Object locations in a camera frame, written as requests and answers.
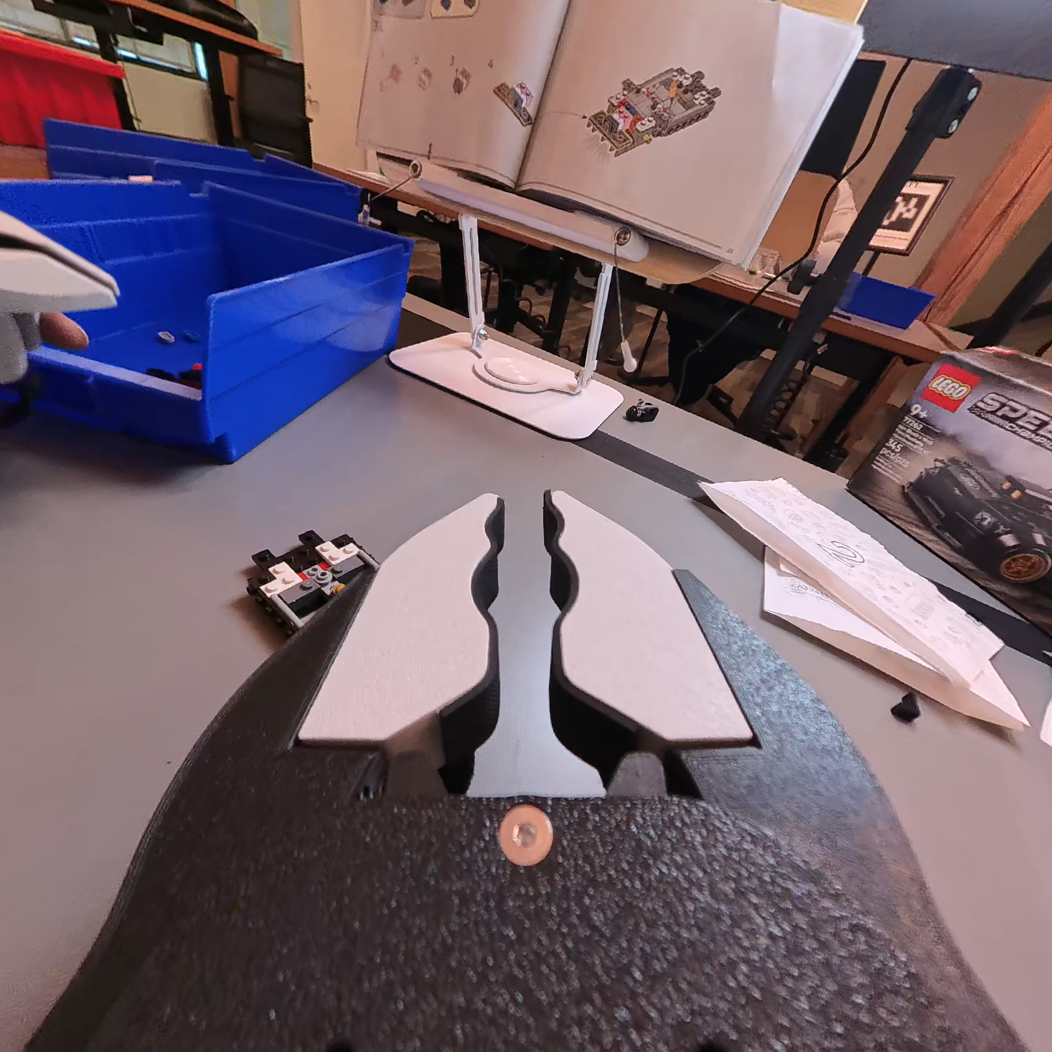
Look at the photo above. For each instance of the wooden background desk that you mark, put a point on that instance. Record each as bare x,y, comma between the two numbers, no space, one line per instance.
658,263

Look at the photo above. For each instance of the instruction booklet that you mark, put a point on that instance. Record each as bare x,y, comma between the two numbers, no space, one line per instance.
625,115

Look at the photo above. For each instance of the brick car model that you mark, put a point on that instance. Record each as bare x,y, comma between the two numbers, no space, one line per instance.
313,576

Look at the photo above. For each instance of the red plastic bin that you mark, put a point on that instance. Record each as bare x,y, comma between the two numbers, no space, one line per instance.
58,83

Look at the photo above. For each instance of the small blue bin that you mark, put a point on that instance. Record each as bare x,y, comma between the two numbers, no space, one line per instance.
880,301

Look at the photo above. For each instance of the white book stand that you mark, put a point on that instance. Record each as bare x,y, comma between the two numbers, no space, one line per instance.
510,370

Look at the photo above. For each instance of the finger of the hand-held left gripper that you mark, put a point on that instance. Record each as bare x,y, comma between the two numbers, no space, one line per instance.
50,272

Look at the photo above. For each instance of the large blue plastic bin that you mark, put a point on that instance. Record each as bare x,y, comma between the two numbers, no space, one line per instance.
247,329

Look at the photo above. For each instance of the black pole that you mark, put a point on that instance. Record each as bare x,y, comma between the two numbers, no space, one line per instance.
855,247

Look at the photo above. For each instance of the black panel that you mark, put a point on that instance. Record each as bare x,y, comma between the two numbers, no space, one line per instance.
970,33

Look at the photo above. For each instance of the white numbered paper bag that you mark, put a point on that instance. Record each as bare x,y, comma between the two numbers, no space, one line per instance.
855,576

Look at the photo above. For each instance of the toy car set box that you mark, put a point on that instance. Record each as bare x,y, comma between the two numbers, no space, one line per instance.
970,477

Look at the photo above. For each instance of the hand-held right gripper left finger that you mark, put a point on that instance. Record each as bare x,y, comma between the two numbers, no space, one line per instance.
403,658

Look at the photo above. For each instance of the tiny black brick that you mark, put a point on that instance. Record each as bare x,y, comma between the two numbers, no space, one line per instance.
170,375

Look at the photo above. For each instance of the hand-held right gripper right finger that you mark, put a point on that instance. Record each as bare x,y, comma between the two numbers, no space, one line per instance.
650,658

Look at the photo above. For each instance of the white sticker sheet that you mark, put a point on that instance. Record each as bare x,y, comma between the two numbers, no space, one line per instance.
1046,720

